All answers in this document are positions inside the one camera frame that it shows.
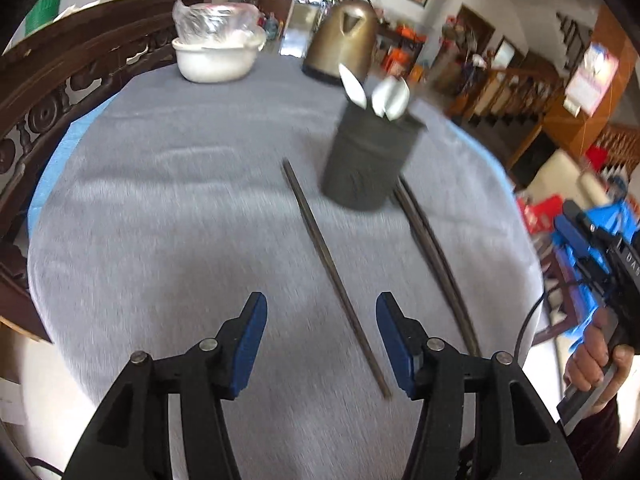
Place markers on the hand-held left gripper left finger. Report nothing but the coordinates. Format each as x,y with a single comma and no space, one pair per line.
247,350

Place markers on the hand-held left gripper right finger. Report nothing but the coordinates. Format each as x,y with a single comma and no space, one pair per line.
395,350

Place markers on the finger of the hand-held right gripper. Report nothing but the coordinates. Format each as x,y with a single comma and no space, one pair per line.
567,230

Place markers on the dark wooden chopstick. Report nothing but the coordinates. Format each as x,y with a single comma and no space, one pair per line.
434,260
339,285
446,260

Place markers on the dark metal utensil holder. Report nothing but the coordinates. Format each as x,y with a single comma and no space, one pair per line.
365,160

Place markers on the white plastic spoon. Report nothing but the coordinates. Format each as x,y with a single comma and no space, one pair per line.
352,87
392,97

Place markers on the person's right forearm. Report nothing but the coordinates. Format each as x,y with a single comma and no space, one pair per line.
595,440

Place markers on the person's right hand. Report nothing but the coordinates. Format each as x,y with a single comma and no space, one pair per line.
587,360

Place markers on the beige sofa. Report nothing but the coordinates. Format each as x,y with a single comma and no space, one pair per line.
560,175

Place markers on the wooden stair railing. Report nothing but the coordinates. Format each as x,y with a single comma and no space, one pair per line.
500,90

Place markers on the orange box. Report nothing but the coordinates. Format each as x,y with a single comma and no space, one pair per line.
397,62

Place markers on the blue table cover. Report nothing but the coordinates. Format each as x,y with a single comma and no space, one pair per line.
65,145

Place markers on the white plastic basin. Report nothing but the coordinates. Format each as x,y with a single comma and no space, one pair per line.
215,65

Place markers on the bronze electric kettle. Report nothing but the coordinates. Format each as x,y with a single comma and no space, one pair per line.
340,40

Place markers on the carved wooden sideboard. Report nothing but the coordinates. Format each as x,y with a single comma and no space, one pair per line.
60,85

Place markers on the clear plastic bag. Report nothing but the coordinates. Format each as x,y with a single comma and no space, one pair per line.
215,22

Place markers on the wall calendar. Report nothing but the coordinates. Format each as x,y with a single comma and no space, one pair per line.
592,80

